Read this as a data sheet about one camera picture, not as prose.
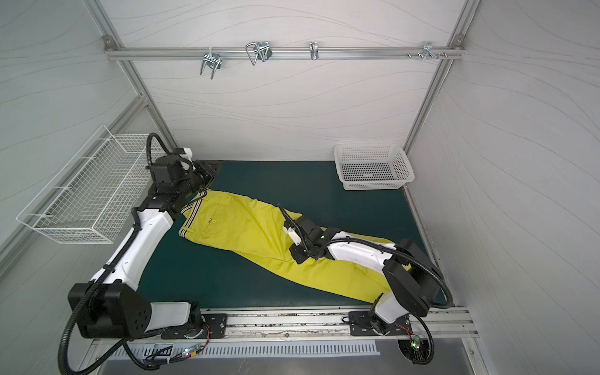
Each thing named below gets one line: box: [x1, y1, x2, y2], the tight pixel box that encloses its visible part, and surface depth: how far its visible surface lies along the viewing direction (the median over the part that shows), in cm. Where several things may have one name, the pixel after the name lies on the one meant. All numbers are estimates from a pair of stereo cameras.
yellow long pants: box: [179, 189, 393, 292], surface depth 93 cm
